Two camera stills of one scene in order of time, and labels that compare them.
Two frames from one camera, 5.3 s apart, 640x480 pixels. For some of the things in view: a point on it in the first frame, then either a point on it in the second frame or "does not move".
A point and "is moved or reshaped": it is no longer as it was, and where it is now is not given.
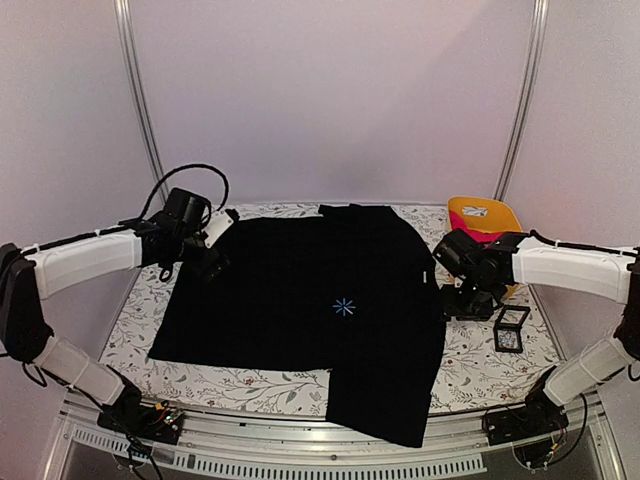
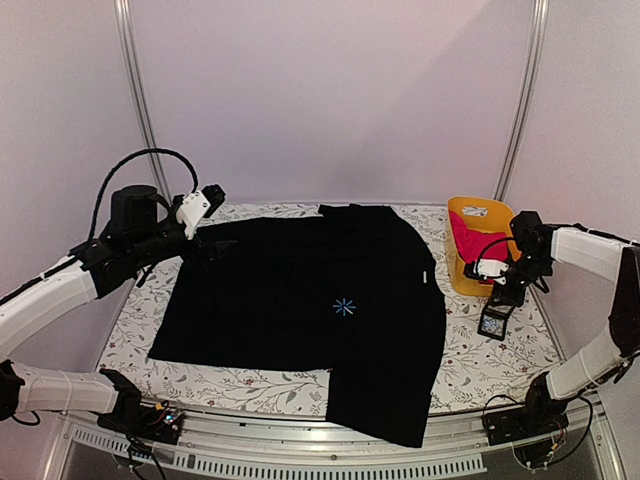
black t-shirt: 351,291 does not move
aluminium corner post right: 540,19 does not move
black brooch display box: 508,331 is moved or reshaped
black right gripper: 450,308 to 509,298
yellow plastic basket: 486,214 does not move
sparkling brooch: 507,339 to 490,324
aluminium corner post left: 125,33 does not move
